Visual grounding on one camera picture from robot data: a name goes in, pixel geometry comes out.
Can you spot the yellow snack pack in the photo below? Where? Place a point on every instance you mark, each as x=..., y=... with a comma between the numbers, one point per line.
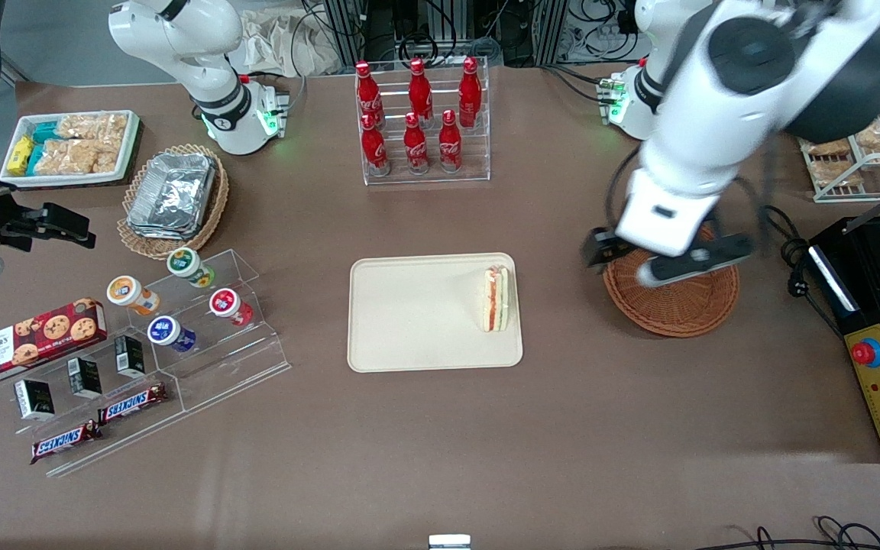
x=20, y=155

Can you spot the clear acrylic step display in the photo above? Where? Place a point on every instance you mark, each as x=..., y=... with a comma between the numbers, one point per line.
x=241, y=367

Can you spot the brown round wicker basket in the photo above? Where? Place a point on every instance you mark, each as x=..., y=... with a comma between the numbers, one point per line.
x=677, y=313

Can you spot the red lid yogurt bottle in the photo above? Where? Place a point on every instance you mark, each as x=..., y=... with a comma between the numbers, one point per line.
x=228, y=305

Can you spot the teal snack pack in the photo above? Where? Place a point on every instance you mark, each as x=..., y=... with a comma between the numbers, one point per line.
x=46, y=132
x=35, y=159

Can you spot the Snickers chocolate bar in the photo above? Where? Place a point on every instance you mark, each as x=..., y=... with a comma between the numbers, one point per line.
x=66, y=441
x=133, y=402

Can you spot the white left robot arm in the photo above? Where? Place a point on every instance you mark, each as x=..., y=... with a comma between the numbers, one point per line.
x=700, y=153

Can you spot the red Walkers cookie box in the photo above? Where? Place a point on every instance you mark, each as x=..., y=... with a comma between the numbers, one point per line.
x=35, y=340

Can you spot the clear acrylic bottle rack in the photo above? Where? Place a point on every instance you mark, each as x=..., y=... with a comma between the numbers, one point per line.
x=428, y=178

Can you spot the blue lid yogurt bottle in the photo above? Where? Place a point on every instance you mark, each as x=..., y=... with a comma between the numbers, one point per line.
x=169, y=333

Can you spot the orange lid yogurt bottle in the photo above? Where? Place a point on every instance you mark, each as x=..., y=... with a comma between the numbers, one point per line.
x=128, y=293

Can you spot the green lid yogurt bottle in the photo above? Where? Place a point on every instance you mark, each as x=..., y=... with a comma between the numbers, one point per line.
x=188, y=266

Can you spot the beige plastic tray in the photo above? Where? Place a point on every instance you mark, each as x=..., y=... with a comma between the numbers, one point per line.
x=417, y=313

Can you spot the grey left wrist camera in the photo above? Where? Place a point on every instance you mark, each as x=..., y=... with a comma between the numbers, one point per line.
x=669, y=273

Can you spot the small black carton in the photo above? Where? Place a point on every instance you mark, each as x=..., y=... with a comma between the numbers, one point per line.
x=130, y=355
x=33, y=399
x=85, y=376

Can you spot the triangle sandwich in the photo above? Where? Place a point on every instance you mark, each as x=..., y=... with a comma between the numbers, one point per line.
x=496, y=302

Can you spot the white rectangular snack tray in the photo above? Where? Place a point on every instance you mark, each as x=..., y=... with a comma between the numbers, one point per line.
x=132, y=141

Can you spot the black countertop appliance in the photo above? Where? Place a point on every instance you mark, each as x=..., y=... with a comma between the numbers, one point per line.
x=868, y=294

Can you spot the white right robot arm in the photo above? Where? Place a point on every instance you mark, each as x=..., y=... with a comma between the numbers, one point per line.
x=180, y=38

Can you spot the crumpled beige bag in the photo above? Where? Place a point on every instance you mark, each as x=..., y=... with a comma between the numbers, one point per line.
x=279, y=42

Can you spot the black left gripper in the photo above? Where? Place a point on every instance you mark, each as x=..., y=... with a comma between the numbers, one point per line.
x=599, y=248

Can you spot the black equipment rack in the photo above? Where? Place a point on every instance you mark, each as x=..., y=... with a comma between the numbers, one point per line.
x=379, y=34

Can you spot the red cola bottle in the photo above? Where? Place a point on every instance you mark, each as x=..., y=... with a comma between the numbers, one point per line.
x=367, y=90
x=374, y=147
x=419, y=88
x=415, y=147
x=470, y=92
x=449, y=143

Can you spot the light tan wicker basket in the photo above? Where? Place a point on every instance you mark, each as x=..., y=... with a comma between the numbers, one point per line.
x=211, y=223

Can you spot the rice cracker snack pack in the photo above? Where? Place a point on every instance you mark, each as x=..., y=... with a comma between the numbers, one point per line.
x=66, y=156
x=92, y=126

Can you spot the stack of foil trays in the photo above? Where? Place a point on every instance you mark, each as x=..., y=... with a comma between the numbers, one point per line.
x=173, y=195

